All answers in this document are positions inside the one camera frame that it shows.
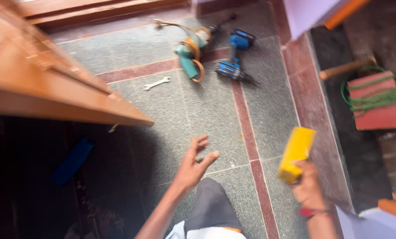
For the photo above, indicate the person's left hand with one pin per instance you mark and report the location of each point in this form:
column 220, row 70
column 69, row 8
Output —
column 190, row 170

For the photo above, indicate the person's right hand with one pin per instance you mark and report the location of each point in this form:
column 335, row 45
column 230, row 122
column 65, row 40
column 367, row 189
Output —
column 306, row 189

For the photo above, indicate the yellow box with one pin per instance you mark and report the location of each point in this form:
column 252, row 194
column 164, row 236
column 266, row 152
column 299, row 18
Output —
column 296, row 154

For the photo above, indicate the red wrist thread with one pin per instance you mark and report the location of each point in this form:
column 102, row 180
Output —
column 312, row 212

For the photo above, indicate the person's dark trouser leg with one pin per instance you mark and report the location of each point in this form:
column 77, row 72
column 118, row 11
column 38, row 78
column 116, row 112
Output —
column 211, row 207

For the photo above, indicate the person's white shirt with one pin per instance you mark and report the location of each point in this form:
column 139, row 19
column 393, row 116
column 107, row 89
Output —
column 204, row 233

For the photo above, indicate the lilac ledge orange trim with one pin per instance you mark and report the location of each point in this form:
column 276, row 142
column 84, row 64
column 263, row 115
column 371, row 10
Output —
column 377, row 219

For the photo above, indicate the silver open-end wrench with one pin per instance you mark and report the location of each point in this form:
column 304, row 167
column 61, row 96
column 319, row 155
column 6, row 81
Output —
column 156, row 83

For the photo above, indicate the red brick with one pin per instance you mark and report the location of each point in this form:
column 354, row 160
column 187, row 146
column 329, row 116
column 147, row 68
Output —
column 377, row 103

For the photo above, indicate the teal angle grinder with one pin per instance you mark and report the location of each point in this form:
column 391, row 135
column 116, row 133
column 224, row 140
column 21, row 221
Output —
column 189, row 53

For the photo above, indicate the blue flat object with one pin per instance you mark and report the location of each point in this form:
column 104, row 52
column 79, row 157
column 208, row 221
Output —
column 72, row 162

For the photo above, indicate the wooden door panel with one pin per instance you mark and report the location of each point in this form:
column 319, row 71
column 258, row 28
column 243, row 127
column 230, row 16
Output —
column 41, row 69

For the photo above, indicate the lilac wall corner orange trim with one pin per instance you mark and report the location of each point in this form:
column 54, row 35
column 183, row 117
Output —
column 317, row 13

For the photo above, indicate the wooden door frame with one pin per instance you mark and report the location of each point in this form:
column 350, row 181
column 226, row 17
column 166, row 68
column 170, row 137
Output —
column 101, row 10

